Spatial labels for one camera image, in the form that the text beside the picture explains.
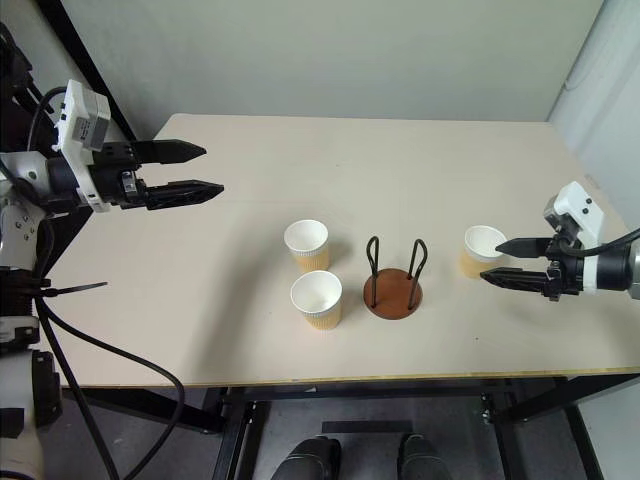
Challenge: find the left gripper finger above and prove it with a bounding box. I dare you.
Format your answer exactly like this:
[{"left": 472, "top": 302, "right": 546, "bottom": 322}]
[
  {"left": 133, "top": 139, "right": 208, "bottom": 166},
  {"left": 145, "top": 179, "right": 225, "bottom": 211}
]

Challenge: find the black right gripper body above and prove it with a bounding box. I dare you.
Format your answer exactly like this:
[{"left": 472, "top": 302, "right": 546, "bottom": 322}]
[{"left": 546, "top": 227, "right": 585, "bottom": 302}]

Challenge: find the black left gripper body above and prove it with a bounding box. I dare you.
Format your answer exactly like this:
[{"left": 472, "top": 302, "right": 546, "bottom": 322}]
[{"left": 91, "top": 140, "right": 150, "bottom": 210}]

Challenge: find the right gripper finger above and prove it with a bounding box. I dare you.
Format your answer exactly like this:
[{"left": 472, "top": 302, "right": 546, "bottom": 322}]
[
  {"left": 495, "top": 237, "right": 552, "bottom": 259},
  {"left": 479, "top": 267, "right": 551, "bottom": 297}
]

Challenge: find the tan ribbed paper cup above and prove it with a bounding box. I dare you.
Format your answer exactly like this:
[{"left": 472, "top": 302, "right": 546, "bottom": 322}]
[
  {"left": 290, "top": 270, "right": 345, "bottom": 332},
  {"left": 459, "top": 225, "right": 506, "bottom": 279},
  {"left": 283, "top": 219, "right": 332, "bottom": 274}
]

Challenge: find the black diagonal beam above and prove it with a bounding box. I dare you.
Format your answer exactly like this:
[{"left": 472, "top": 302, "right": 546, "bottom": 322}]
[{"left": 37, "top": 0, "right": 139, "bottom": 144}]

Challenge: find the black zip tie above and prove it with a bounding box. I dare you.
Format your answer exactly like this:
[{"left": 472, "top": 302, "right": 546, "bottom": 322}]
[{"left": 29, "top": 280, "right": 108, "bottom": 301}]

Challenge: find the dark rounded shape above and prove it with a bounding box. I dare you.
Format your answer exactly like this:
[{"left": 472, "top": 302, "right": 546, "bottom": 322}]
[
  {"left": 272, "top": 434, "right": 343, "bottom": 480},
  {"left": 397, "top": 433, "right": 452, "bottom": 480}
]

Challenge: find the black floor strip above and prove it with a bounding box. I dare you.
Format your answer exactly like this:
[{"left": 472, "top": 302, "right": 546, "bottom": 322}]
[{"left": 321, "top": 420, "right": 415, "bottom": 435}]

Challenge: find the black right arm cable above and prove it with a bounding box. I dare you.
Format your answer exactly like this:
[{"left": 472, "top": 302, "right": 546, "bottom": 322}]
[{"left": 559, "top": 230, "right": 640, "bottom": 259}]

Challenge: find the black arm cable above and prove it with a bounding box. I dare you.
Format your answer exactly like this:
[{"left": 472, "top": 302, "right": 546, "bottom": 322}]
[
  {"left": 559, "top": 230, "right": 640, "bottom": 259},
  {"left": 27, "top": 87, "right": 187, "bottom": 480}
]

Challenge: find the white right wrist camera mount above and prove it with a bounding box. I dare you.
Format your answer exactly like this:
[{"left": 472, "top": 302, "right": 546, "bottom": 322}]
[{"left": 542, "top": 181, "right": 607, "bottom": 294}]

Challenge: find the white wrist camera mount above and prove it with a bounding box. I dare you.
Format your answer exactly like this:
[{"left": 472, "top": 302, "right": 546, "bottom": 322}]
[
  {"left": 542, "top": 181, "right": 607, "bottom": 294},
  {"left": 51, "top": 78, "right": 112, "bottom": 215}
]

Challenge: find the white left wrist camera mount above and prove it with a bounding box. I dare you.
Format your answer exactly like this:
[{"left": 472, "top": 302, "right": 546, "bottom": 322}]
[{"left": 51, "top": 78, "right": 112, "bottom": 215}]

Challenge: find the brown cup holder stand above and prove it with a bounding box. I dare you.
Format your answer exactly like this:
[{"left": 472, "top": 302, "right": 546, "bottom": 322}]
[{"left": 362, "top": 235, "right": 426, "bottom": 322}]

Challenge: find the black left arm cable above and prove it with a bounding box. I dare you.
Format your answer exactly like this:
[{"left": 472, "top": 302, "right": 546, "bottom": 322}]
[{"left": 27, "top": 87, "right": 187, "bottom": 480}]

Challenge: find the black metal table frame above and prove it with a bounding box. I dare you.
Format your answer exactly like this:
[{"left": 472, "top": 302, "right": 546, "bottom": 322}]
[{"left": 79, "top": 372, "right": 640, "bottom": 480}]

